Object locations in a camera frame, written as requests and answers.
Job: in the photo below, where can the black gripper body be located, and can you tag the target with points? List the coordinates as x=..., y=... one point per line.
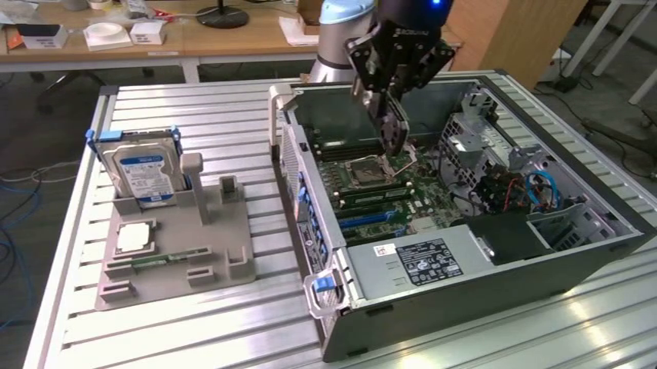
x=410, y=34

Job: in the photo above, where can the black graphics card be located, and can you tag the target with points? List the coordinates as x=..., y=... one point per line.
x=394, y=130

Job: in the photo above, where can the white paper stack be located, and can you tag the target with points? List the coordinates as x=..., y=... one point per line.
x=297, y=32

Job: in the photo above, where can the wooden cabinet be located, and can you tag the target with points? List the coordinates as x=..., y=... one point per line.
x=512, y=38

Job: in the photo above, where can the brown cardboard box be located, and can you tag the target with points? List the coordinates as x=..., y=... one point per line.
x=307, y=11

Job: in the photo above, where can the perforated metal drive cage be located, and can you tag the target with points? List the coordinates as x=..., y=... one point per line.
x=462, y=153

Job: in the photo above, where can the metal socket cover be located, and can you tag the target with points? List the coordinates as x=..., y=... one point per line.
x=408, y=161

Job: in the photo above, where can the wooden desk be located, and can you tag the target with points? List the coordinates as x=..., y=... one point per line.
x=231, y=38
x=76, y=55

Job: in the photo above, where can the CPU socket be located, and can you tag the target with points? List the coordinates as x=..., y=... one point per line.
x=364, y=173

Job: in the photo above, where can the black round stand base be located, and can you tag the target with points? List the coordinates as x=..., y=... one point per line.
x=221, y=18

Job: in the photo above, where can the green motherboard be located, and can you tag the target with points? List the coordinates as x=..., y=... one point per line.
x=426, y=192

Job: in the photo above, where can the installed RAM stick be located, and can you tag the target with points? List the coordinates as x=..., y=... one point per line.
x=373, y=196

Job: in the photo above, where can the blue expansion slot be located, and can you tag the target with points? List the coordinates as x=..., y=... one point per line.
x=364, y=220

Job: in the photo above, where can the small white box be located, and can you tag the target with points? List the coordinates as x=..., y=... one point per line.
x=146, y=34

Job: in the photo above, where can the metal disk bay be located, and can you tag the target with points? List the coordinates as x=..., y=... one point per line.
x=564, y=227

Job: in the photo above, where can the white holder with round hole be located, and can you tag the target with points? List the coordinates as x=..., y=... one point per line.
x=106, y=36

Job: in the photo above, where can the grey power supply unit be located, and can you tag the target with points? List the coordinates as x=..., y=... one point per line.
x=384, y=276

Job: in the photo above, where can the blue case latch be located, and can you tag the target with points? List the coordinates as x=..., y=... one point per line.
x=321, y=285

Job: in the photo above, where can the grey parts rack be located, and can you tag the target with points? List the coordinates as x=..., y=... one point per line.
x=173, y=238

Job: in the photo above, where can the white box with black lid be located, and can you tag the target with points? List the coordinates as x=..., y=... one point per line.
x=42, y=40

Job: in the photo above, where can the silver CPU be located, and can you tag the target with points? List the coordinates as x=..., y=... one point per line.
x=133, y=236

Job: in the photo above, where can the open dark PC case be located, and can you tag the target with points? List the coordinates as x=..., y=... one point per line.
x=462, y=307

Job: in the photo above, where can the green RAM stick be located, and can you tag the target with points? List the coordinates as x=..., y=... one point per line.
x=153, y=261

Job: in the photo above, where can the white table frame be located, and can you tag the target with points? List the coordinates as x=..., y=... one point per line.
x=584, y=42

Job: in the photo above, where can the hard disk with blue bracket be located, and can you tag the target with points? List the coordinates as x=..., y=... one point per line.
x=142, y=173

